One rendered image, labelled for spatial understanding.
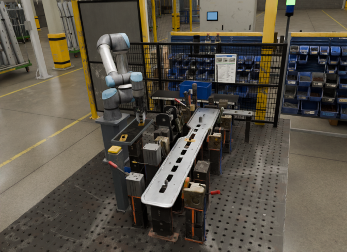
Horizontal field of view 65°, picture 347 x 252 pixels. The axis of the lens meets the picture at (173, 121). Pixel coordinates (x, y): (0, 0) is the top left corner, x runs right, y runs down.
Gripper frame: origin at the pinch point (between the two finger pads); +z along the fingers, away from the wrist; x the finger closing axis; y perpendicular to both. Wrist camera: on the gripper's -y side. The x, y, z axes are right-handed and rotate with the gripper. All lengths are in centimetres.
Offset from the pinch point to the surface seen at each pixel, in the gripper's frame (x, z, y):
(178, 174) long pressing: 25, 18, 41
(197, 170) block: 36, 15, 42
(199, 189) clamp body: 35, 12, 63
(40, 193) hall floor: -134, 117, -71
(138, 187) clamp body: 3, 17, 54
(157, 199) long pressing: 14, 18, 63
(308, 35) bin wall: 196, -28, -183
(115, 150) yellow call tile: -11.8, 1.9, 36.5
